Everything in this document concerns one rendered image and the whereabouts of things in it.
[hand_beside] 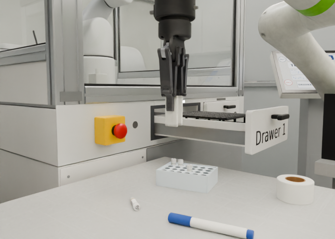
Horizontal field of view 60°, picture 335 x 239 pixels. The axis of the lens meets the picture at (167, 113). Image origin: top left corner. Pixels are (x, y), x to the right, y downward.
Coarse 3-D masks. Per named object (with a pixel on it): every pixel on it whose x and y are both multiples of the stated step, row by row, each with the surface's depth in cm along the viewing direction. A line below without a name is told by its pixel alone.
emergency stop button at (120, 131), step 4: (120, 124) 74; (124, 124) 75; (116, 128) 73; (120, 128) 73; (124, 128) 74; (116, 132) 73; (120, 132) 73; (124, 132) 74; (116, 136) 73; (120, 136) 74; (124, 136) 75
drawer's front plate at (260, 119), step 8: (248, 112) 72; (256, 112) 73; (264, 112) 78; (272, 112) 82; (280, 112) 88; (248, 120) 72; (256, 120) 74; (264, 120) 78; (272, 120) 83; (280, 120) 88; (248, 128) 72; (256, 128) 74; (264, 128) 78; (272, 128) 83; (248, 136) 72; (264, 136) 79; (280, 136) 89; (248, 144) 73; (264, 144) 79; (272, 144) 84; (248, 152) 73; (256, 152) 75
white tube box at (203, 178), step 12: (168, 168) 70; (180, 168) 69; (192, 168) 69; (204, 168) 70; (216, 168) 68; (156, 180) 67; (168, 180) 66; (180, 180) 64; (192, 180) 63; (204, 180) 62; (216, 180) 69; (204, 192) 62
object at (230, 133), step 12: (156, 120) 94; (192, 120) 85; (204, 120) 82; (228, 120) 104; (240, 120) 101; (156, 132) 94; (168, 132) 91; (180, 132) 88; (192, 132) 85; (204, 132) 82; (216, 132) 80; (228, 132) 78; (240, 132) 75; (228, 144) 78; (240, 144) 76
